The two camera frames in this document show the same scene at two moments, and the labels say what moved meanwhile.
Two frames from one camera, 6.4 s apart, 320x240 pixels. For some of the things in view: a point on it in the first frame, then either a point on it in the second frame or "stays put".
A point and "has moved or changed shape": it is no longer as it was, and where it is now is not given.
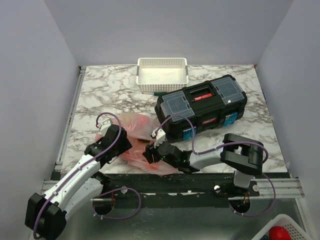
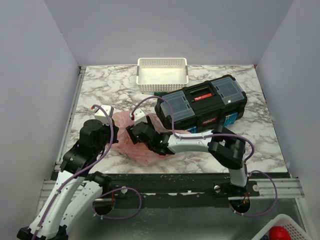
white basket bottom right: [296, 232] stays put
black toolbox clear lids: [200, 108] stays put
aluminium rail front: [283, 187] stays put
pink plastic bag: [138, 128] has moved or changed shape
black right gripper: [150, 149] -> [134, 139]
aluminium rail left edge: [69, 120] stays put
